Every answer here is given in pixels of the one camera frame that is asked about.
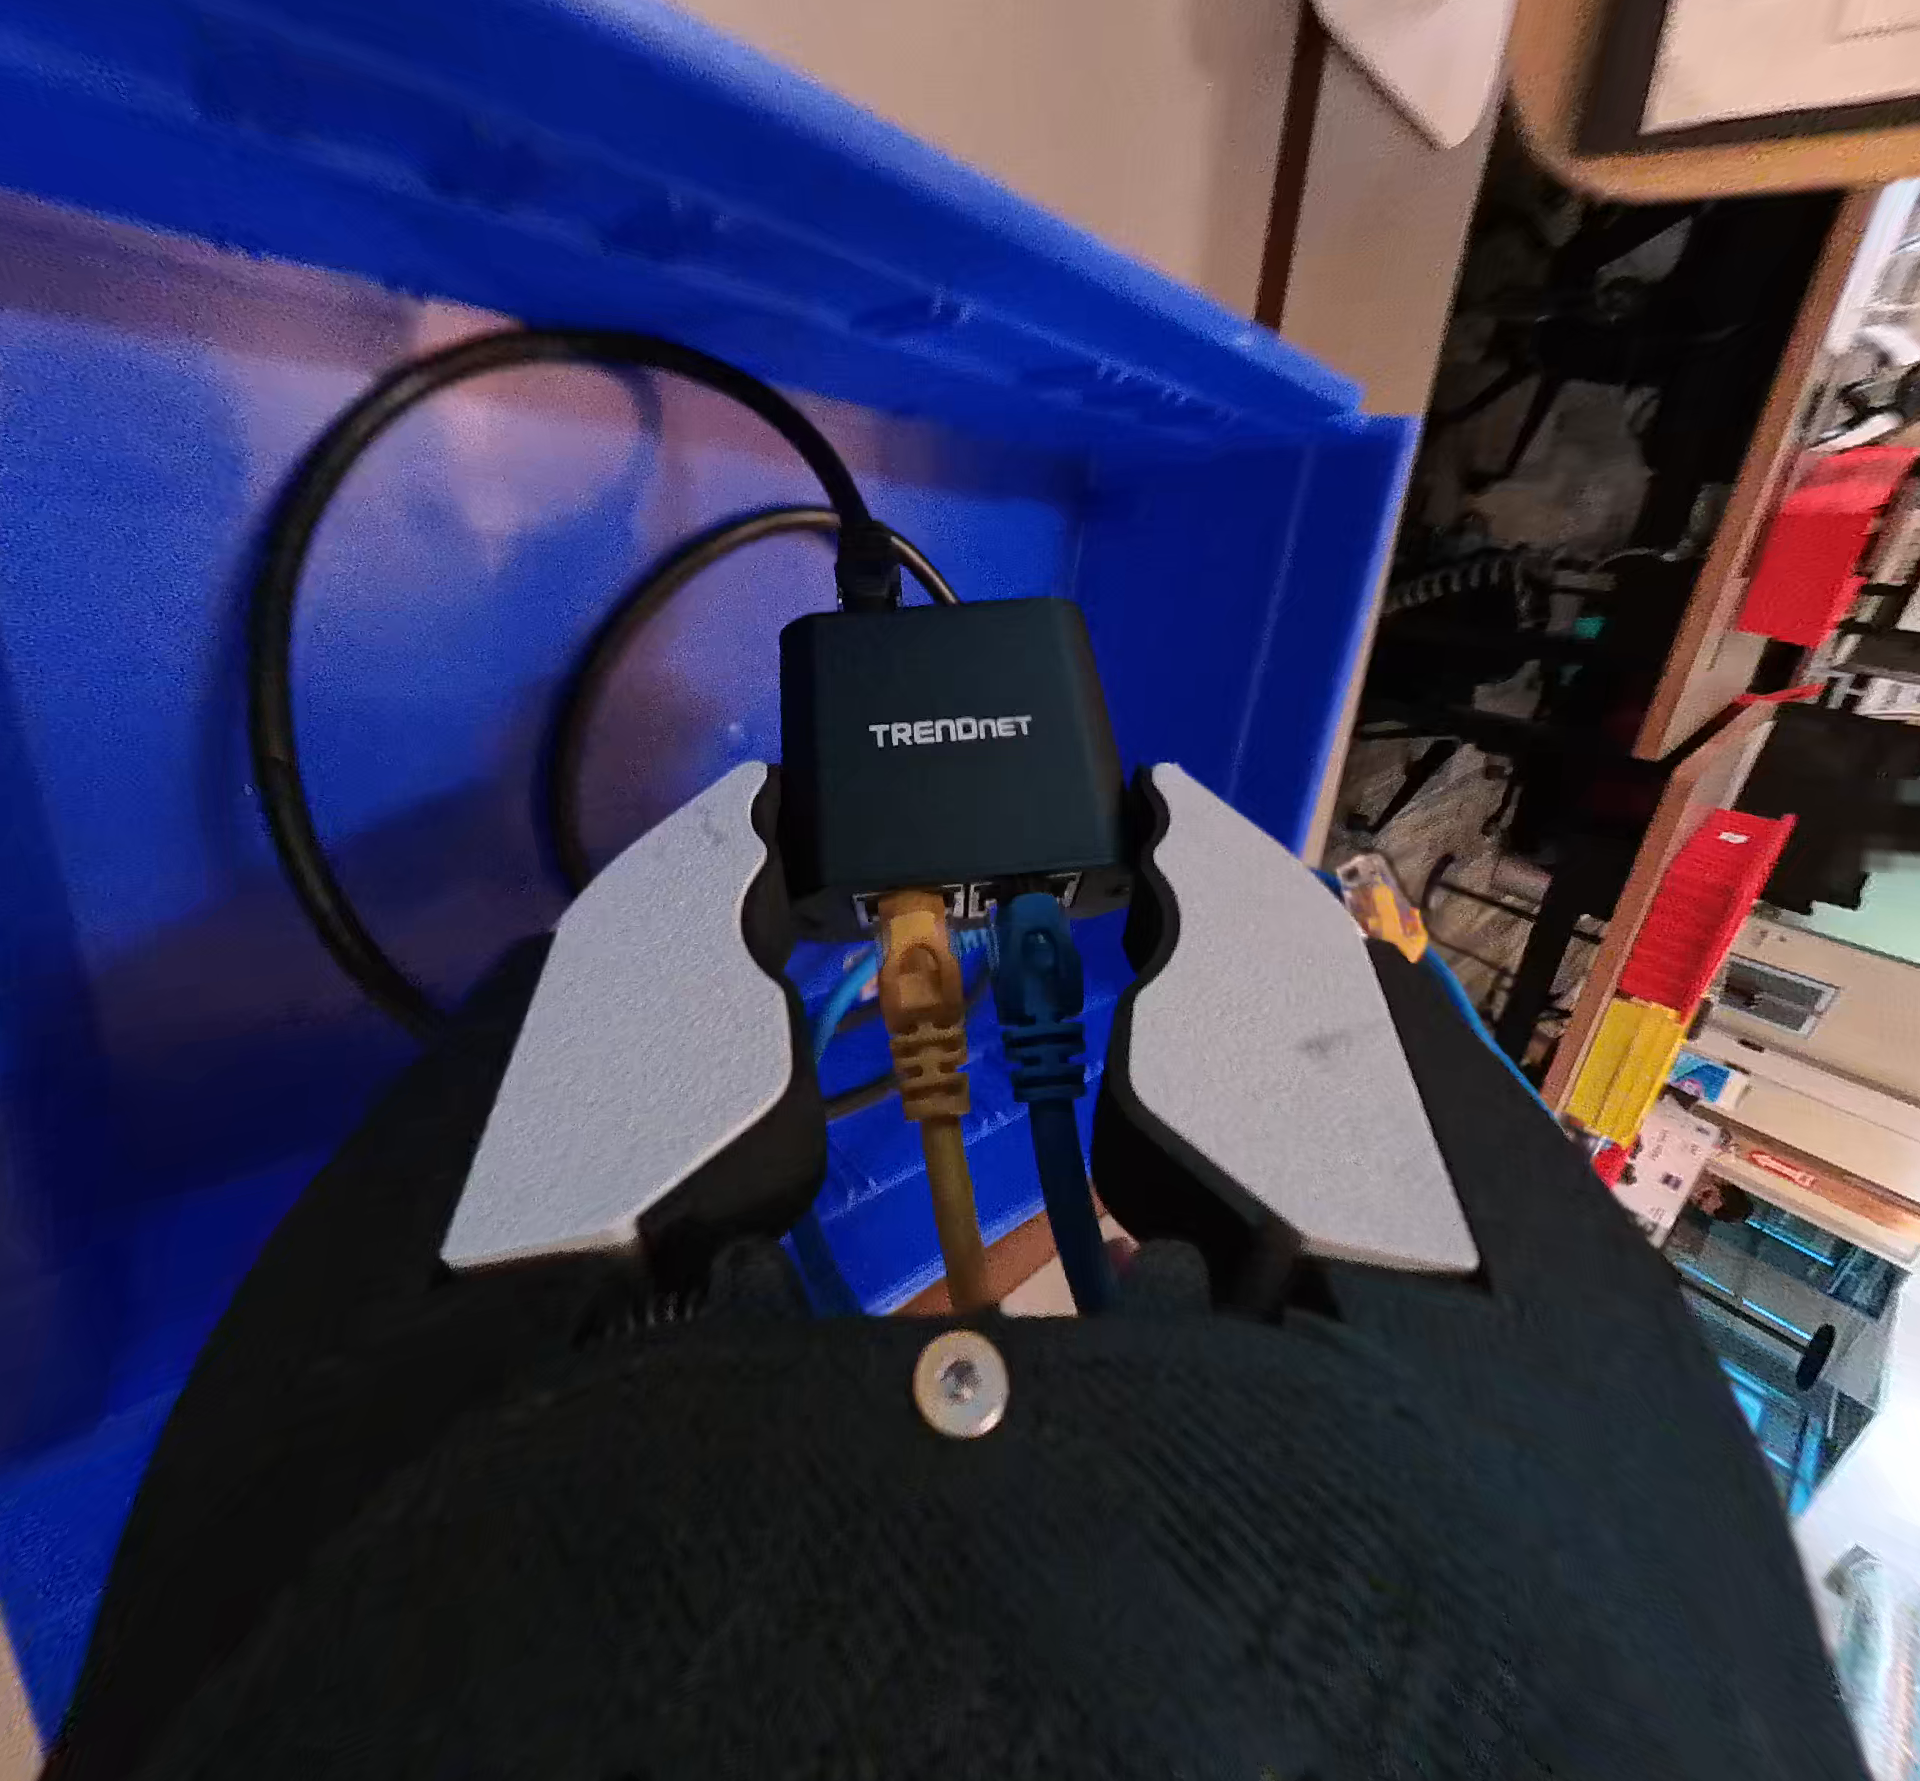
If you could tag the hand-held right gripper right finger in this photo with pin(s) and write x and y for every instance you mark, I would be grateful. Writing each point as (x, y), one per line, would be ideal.
(1291, 1047)

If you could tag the small yellow shelf bin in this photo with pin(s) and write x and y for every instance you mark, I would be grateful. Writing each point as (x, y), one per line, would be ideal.
(1629, 1069)

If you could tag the red shelf bin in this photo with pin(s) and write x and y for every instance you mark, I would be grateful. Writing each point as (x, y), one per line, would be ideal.
(1702, 911)
(1823, 543)

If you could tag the wooden shelf unit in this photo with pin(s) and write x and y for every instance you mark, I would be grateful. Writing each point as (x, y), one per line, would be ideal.
(1724, 641)

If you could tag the large blue plastic bin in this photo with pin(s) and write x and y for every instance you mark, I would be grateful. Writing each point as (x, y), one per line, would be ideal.
(451, 236)

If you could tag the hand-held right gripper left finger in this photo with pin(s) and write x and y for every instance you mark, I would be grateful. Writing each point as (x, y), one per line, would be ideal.
(631, 1047)

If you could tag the black network switch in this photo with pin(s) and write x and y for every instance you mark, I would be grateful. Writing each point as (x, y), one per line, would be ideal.
(945, 761)

